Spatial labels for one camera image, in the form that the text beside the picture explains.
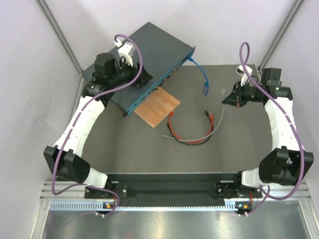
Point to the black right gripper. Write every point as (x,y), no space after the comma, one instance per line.
(234,99)

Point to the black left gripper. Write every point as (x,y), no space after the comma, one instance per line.
(133,70)

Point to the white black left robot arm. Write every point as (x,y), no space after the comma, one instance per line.
(64,158)

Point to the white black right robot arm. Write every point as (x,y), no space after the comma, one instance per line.
(288,162)

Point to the wooden board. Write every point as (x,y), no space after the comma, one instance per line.
(157,107)

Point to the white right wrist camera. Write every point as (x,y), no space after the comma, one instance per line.
(244,72)

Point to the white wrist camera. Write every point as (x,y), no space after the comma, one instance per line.
(126,50)
(244,72)

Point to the dark blue network switch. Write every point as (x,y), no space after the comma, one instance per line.
(162,54)

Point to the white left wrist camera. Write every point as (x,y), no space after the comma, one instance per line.
(126,50)

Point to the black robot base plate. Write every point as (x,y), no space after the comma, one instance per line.
(212,185)

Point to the aluminium frame rail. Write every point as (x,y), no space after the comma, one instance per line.
(78,192)

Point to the grey slotted cable duct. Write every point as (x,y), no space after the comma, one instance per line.
(102,206)

